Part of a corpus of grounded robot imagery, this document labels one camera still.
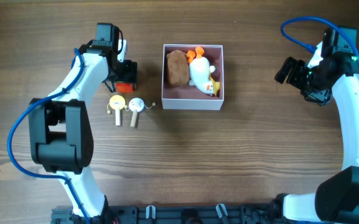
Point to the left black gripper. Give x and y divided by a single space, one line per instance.
130 74

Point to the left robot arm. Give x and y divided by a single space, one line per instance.
61 139

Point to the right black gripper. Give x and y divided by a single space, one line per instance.
319 97

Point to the brown plush toy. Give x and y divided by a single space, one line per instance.
177 68

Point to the red toy fire truck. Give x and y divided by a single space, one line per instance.
125 87

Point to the pink open cardboard box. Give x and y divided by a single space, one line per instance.
188 97

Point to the yellow wooden rattle drum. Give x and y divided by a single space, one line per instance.
115 105

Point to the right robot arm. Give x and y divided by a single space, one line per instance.
331 74

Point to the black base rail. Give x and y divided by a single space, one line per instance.
170 215

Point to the white duck plush toy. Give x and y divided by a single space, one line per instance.
200 72

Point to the white pig rattle drum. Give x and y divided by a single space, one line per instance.
137 105

